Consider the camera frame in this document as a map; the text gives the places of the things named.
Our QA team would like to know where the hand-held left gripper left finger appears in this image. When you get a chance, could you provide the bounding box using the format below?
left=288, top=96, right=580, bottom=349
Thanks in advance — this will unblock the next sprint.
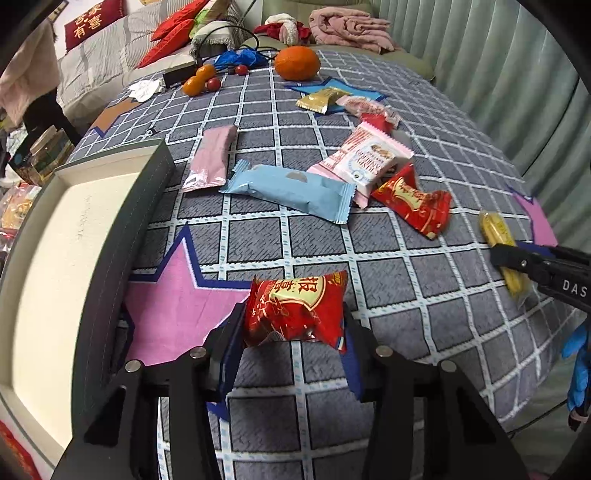
left=48, top=302, right=247, bottom=480

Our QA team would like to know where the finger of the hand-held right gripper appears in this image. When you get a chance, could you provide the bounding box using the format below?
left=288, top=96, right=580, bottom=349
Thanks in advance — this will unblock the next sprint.
left=516, top=240, right=591, bottom=267
left=490, top=246, right=552, bottom=284

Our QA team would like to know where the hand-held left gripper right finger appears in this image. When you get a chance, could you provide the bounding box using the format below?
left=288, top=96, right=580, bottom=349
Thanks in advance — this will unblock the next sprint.
left=339, top=311, right=532, bottom=480

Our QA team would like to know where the yellow snack packet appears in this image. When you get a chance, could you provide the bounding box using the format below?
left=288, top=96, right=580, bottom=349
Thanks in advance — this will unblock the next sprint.
left=478, top=210, right=533, bottom=308

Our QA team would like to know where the grey box with white inside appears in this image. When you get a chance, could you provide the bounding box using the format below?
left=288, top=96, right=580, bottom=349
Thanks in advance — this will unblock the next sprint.
left=0, top=138, right=176, bottom=467

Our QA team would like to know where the person's right hand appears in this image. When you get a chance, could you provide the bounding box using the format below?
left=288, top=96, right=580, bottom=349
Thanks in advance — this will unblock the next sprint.
left=562, top=320, right=591, bottom=418

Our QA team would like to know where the grey checked tablecloth with stars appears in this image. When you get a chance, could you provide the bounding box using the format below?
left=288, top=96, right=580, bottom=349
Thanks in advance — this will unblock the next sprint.
left=69, top=44, right=583, bottom=480

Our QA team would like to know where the light blue snack packet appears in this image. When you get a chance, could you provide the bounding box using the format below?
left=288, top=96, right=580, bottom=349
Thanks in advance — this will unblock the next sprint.
left=218, top=160, right=356, bottom=225

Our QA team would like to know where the pink and white snack packet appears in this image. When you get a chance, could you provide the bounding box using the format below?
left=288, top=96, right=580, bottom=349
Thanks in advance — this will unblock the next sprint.
left=307, top=121, right=415, bottom=209

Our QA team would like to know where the pale green curtain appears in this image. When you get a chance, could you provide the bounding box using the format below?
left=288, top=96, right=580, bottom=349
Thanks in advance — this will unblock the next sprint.
left=369, top=0, right=591, bottom=259

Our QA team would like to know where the small red snack packet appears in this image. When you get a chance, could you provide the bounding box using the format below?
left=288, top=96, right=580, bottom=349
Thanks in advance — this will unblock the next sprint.
left=360, top=112, right=393, bottom=134

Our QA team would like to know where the plain pink snack packet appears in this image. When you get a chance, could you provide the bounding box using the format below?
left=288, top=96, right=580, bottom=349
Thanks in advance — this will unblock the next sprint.
left=181, top=124, right=238, bottom=193

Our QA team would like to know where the pink snack packet with picture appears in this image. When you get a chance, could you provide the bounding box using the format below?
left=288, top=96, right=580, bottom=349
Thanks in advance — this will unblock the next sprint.
left=335, top=95, right=403, bottom=127

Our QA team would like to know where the green armchair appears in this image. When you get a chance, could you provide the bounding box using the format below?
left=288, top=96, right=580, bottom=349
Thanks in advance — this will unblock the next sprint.
left=240, top=0, right=437, bottom=84

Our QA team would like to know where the gold snack packet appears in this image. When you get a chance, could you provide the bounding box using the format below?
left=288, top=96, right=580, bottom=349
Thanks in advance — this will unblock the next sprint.
left=295, top=88, right=352, bottom=115

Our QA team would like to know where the pile of colourful packets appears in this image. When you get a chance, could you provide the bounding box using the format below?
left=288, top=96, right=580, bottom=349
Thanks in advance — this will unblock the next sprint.
left=0, top=182, right=40, bottom=245

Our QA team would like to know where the stack of books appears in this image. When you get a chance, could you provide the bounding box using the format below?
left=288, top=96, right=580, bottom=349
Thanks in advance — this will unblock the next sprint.
left=7, top=124, right=75, bottom=185

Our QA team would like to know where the crumpled white tissue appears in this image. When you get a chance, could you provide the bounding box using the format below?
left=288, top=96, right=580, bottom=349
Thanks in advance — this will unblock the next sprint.
left=128, top=78, right=165, bottom=102

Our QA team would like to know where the pink blanket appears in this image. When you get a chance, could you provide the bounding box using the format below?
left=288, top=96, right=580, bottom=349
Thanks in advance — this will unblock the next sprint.
left=308, top=8, right=402, bottom=54

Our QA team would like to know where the small black box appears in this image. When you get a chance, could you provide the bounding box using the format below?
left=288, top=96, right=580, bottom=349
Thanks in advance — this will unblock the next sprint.
left=161, top=62, right=197, bottom=88

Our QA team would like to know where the large orange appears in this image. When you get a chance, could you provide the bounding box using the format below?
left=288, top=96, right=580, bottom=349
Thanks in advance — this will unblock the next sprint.
left=274, top=45, right=321, bottom=84

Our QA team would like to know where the blue plastic bag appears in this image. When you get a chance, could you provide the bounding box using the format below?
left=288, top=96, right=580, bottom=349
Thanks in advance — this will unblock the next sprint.
left=215, top=48, right=269, bottom=72

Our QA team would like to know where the red pillow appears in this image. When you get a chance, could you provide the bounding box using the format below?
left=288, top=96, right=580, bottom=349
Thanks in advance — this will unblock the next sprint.
left=136, top=18, right=195, bottom=69
left=150, top=0, right=208, bottom=42

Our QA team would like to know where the grey striped sofa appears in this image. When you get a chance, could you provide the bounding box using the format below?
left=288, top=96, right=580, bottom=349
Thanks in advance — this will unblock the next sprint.
left=55, top=0, right=245, bottom=121

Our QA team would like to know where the grey fringed cushion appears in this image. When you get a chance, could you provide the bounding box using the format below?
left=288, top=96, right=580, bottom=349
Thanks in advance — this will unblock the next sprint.
left=190, top=18, right=243, bottom=54

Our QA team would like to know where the red and white plush toy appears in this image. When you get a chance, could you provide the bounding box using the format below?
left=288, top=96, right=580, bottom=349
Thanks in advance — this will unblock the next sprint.
left=253, top=14, right=312, bottom=46

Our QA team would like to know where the green and white printed bag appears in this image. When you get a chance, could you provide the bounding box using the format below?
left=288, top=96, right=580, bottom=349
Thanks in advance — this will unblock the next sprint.
left=194, top=0, right=232, bottom=26

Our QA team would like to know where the pale pink cloth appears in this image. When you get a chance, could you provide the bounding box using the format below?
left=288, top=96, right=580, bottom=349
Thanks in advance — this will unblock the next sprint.
left=0, top=18, right=61, bottom=130

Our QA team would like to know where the dark red embroidered cushion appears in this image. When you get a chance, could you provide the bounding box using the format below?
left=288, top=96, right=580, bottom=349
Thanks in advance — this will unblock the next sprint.
left=65, top=0, right=127, bottom=51

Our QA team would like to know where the black cable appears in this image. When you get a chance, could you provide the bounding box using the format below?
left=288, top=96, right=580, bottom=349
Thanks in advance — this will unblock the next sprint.
left=191, top=24, right=278, bottom=70

